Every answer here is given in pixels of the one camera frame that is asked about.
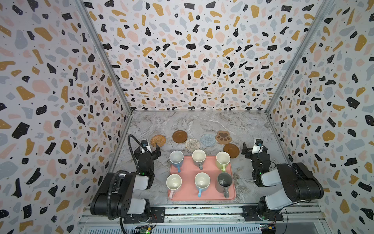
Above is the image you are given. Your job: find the light green mug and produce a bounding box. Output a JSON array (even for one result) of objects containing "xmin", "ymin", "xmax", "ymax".
[{"xmin": 216, "ymin": 152, "xmax": 231, "ymax": 172}]

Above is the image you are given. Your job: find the aluminium mounting rail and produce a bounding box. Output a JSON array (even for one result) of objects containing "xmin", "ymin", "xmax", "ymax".
[{"xmin": 77, "ymin": 203, "xmax": 331, "ymax": 234}]

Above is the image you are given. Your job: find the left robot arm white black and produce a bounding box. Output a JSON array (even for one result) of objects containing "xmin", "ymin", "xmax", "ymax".
[{"xmin": 90, "ymin": 146, "xmax": 161, "ymax": 224}]

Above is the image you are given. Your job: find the brown paw shaped coaster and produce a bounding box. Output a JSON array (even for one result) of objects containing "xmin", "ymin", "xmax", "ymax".
[{"xmin": 215, "ymin": 131, "xmax": 232, "ymax": 145}]

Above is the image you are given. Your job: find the woven rattan coaster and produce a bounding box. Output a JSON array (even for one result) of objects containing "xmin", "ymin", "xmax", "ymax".
[{"xmin": 151, "ymin": 135, "xmax": 167, "ymax": 148}]

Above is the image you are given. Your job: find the blue grey woven coaster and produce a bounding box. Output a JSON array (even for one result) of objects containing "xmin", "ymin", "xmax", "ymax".
[{"xmin": 200, "ymin": 134, "xmax": 216, "ymax": 147}]

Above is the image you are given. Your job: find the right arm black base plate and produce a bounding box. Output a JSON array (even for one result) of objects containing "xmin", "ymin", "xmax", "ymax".
[{"xmin": 242, "ymin": 205, "xmax": 284, "ymax": 221}]

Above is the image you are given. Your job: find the beige braided round coaster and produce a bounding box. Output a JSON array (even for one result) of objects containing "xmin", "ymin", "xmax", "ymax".
[{"xmin": 185, "ymin": 138, "xmax": 200, "ymax": 152}]

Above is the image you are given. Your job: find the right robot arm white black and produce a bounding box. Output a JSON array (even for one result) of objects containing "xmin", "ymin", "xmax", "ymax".
[{"xmin": 242, "ymin": 138, "xmax": 324, "ymax": 221}]

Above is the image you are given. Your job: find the cream mug pink handle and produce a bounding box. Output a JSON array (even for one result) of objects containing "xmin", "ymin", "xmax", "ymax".
[{"xmin": 166, "ymin": 174, "xmax": 182, "ymax": 199}]

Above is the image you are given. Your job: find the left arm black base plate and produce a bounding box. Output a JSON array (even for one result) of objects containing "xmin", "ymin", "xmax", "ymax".
[{"xmin": 123, "ymin": 206, "xmax": 166, "ymax": 225}]

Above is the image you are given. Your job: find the cream mug blue handle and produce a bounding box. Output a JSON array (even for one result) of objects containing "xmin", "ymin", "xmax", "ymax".
[{"xmin": 194, "ymin": 172, "xmax": 211, "ymax": 198}]

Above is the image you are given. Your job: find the cream mug grey handle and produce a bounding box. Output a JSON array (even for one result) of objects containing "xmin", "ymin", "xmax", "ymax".
[{"xmin": 192, "ymin": 149, "xmax": 206, "ymax": 170}]

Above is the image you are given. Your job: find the grey mug blue handle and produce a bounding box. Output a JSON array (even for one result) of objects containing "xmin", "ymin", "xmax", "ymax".
[{"xmin": 169, "ymin": 151, "xmax": 184, "ymax": 173}]

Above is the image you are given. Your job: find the dark grey mug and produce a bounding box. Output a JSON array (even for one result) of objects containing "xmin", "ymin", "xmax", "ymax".
[{"xmin": 215, "ymin": 172, "xmax": 233, "ymax": 199}]

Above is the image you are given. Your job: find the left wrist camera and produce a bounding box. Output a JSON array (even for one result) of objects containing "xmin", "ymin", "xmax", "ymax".
[{"xmin": 141, "ymin": 139, "xmax": 151, "ymax": 151}]

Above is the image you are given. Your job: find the right circuit board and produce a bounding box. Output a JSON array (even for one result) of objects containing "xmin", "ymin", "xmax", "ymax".
[{"xmin": 260, "ymin": 223, "xmax": 276, "ymax": 234}]

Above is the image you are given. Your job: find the dark brown wooden coaster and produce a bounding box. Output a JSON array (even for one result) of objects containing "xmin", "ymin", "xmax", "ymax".
[{"xmin": 172, "ymin": 130, "xmax": 188, "ymax": 143}]

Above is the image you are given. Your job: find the circuit board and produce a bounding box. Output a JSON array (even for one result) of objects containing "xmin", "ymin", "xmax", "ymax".
[
  {"xmin": 260, "ymin": 223, "xmax": 276, "ymax": 234},
  {"xmin": 136, "ymin": 226, "xmax": 154, "ymax": 234}
]

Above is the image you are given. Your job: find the left circuit board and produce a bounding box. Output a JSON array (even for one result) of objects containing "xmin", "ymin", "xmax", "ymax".
[{"xmin": 136, "ymin": 226, "xmax": 154, "ymax": 234}]

